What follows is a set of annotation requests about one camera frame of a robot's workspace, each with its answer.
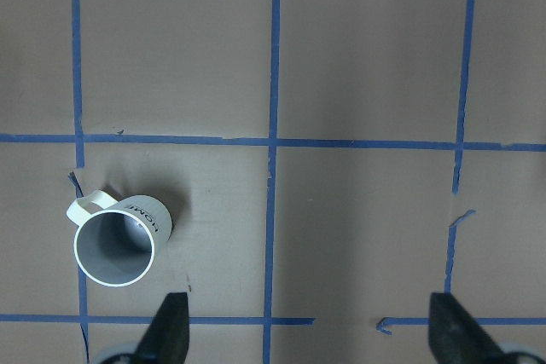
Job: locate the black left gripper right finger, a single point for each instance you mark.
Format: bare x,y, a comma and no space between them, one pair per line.
454,336

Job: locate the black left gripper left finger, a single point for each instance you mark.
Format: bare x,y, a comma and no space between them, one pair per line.
167,337

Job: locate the white HOME mug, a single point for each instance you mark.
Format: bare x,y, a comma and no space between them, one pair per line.
116,242

